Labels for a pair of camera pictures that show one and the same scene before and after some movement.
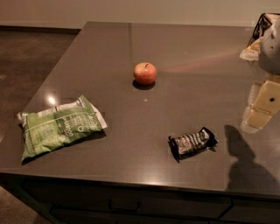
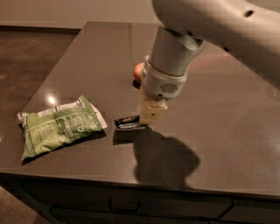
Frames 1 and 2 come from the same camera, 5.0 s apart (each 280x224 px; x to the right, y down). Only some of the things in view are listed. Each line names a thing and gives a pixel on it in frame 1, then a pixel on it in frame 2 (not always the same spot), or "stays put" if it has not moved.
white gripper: [270, 51] to [162, 84]
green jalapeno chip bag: [47, 129] stays put
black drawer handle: [137, 208] stays put
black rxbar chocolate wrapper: [189, 144] to [129, 123]
